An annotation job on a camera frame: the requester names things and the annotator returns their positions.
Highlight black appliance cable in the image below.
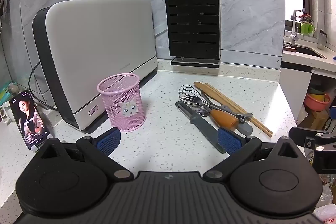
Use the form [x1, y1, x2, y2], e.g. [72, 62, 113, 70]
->
[28, 61, 57, 111]

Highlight pink mesh utensil holder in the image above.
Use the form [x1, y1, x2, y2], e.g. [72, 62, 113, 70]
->
[97, 73, 146, 132]

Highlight green cups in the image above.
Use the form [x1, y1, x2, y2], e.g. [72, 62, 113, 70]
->
[301, 22, 316, 37]

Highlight clear dispenser bottle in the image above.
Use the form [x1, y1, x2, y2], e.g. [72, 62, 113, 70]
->
[318, 30, 328, 50]

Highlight cardboard box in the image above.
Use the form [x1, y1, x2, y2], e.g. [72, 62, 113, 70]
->
[299, 110, 330, 130]

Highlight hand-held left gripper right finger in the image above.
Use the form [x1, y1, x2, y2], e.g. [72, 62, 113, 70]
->
[203, 127, 306, 182]

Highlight white knife sterilizer appliance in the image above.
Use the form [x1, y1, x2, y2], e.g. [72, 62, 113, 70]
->
[32, 0, 158, 134]

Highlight smartphone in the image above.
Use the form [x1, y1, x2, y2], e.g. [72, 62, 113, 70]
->
[10, 90, 49, 148]

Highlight kitchen sink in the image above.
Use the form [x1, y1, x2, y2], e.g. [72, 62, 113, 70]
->
[283, 43, 326, 59]

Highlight wire whisk with orange handle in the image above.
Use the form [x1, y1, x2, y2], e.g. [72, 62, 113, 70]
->
[178, 85, 240, 131]

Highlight silver faucet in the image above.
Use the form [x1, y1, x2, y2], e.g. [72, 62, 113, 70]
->
[290, 9, 306, 42]

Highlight grey-handled metal fork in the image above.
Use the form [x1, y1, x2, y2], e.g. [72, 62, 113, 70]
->
[184, 95, 254, 136]

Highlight orange plastic basin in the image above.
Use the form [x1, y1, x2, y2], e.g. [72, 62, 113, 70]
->
[304, 93, 330, 111]

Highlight white measuring cup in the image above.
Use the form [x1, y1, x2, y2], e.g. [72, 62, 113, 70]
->
[0, 101, 16, 123]

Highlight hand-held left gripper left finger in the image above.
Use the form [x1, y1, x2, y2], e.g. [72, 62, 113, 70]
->
[29, 127, 134, 182]

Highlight clear plastic snack bag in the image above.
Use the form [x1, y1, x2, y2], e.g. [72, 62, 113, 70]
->
[312, 174, 336, 224]

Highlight grey peeler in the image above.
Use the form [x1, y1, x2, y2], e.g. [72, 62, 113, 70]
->
[175, 101, 223, 153]

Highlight white cabinet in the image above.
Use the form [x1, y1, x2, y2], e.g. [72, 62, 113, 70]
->
[280, 61, 313, 122]

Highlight wooden chopstick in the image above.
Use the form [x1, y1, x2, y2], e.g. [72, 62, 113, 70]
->
[207, 83, 273, 133]
[205, 84, 271, 136]

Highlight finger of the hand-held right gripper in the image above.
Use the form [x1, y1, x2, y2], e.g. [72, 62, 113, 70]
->
[288, 126, 331, 149]
[312, 136, 336, 174]

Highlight white phone stand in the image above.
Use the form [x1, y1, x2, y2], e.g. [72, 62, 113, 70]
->
[26, 135, 54, 153]

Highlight black knife block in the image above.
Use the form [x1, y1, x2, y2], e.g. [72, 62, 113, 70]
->
[164, 0, 221, 69]

